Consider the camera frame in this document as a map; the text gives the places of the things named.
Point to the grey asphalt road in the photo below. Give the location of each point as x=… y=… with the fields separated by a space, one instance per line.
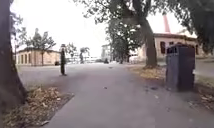
x=105 y=96

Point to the dark bollard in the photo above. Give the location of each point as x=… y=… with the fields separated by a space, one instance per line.
x=63 y=60

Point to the thick leaning tree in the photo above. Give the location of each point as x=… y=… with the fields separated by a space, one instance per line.
x=145 y=33

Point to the slender tree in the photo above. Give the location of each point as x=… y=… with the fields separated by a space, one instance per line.
x=41 y=43

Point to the beige building with arched windows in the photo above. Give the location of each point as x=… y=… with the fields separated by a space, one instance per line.
x=175 y=46

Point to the ochre low building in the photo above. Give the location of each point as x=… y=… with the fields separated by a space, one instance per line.
x=36 y=57

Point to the red chimney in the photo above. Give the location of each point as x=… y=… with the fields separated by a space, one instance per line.
x=166 y=23

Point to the dark litter bin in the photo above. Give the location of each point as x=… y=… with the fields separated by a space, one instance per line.
x=180 y=66

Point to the leaf covered ground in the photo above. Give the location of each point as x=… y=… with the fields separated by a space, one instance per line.
x=35 y=106

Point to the leaf strewn verge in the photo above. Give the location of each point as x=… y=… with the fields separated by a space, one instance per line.
x=201 y=90

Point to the dark tree trunk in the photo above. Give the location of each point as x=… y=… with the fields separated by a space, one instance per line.
x=3 y=56

